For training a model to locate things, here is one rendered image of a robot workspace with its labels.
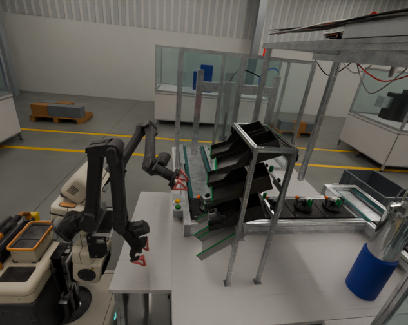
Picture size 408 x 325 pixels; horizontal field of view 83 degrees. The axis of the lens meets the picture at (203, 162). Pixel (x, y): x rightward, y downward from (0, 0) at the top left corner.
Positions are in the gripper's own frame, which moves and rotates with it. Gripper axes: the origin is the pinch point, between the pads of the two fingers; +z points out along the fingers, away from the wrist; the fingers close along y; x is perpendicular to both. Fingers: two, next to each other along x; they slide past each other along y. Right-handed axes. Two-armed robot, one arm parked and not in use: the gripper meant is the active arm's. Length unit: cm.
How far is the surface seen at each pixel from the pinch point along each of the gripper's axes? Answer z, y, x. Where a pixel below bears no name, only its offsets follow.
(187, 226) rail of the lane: 16.7, 8.3, 32.0
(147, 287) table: 7, -30, 47
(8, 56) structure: -584, 672, 272
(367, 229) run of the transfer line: 137, 29, -20
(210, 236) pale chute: 26.0, -8.8, 17.7
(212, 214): 15.8, -17.0, -1.2
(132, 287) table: 0, -31, 51
